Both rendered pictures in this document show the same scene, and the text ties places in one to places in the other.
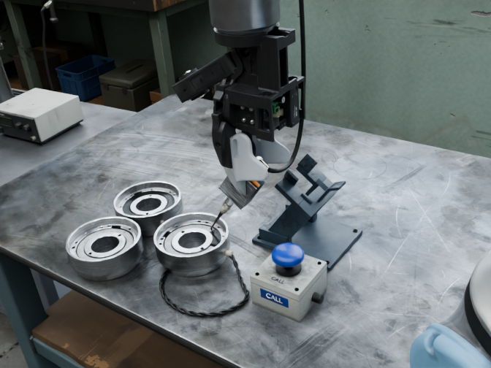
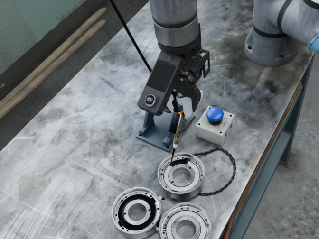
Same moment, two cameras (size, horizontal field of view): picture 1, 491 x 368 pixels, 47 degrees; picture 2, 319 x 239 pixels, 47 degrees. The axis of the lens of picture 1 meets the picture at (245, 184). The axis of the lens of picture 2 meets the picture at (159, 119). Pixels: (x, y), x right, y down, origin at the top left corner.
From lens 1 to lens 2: 0.84 m
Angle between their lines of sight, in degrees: 65
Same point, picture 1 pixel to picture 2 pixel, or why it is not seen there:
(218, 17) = (192, 35)
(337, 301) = not seen: hidden behind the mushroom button
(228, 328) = (242, 154)
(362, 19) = not seen: outside the picture
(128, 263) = (201, 210)
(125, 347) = not seen: outside the picture
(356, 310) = (223, 105)
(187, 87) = (165, 100)
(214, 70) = (178, 72)
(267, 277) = (222, 127)
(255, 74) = (190, 53)
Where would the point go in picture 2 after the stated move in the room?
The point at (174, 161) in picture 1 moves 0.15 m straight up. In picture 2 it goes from (54, 219) to (26, 187)
